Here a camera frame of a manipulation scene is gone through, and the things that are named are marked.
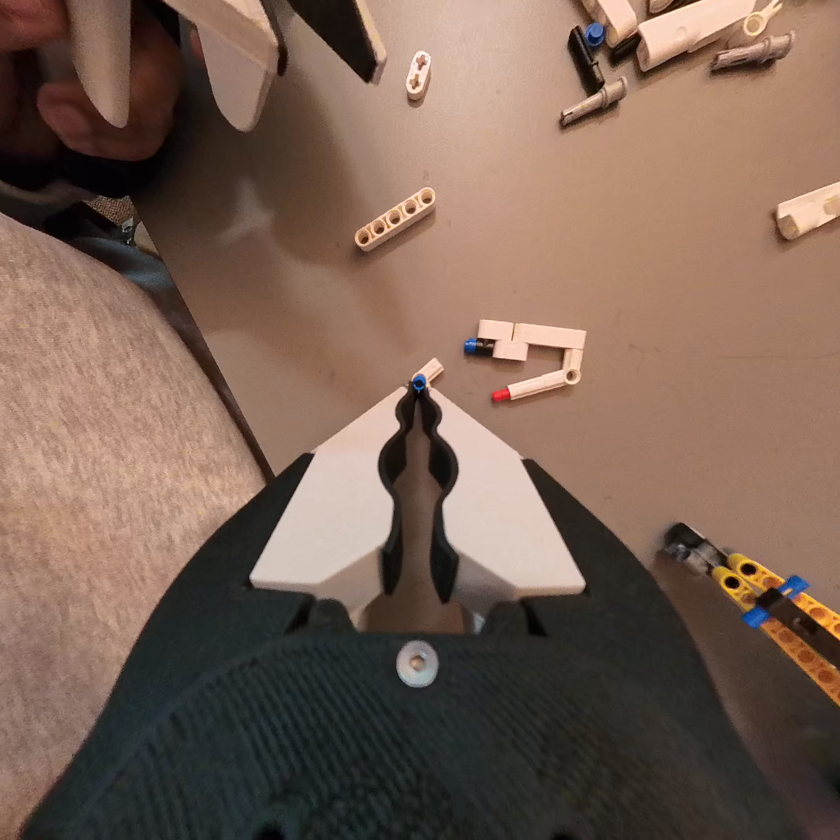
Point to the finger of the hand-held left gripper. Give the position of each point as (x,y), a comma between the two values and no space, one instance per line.
(341,33)
(236,59)

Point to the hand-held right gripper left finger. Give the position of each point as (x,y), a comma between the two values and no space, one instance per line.
(321,525)

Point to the white five-hole lego beam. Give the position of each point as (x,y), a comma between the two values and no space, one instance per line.
(395,220)

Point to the person's left hand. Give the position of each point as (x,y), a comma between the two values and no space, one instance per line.
(39,105)

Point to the small white lego connector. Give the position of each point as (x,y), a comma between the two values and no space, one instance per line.
(433,369)

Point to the small white two-hole lego piece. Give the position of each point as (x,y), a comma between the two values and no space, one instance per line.
(418,73)

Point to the yellow white lego crane model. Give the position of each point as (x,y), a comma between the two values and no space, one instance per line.
(774,610)

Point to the blue lego pin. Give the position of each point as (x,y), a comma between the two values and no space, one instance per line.
(419,382)

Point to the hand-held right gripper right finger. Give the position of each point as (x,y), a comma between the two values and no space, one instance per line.
(512,525)

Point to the white lego panel piece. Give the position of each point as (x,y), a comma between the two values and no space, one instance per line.
(807,216)

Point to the person's grey hoodie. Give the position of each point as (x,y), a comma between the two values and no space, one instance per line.
(79,459)

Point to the white lego arm assembly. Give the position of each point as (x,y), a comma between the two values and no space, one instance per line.
(544,334)

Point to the pile of white lego pieces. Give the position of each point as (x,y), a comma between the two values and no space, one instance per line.
(682,33)

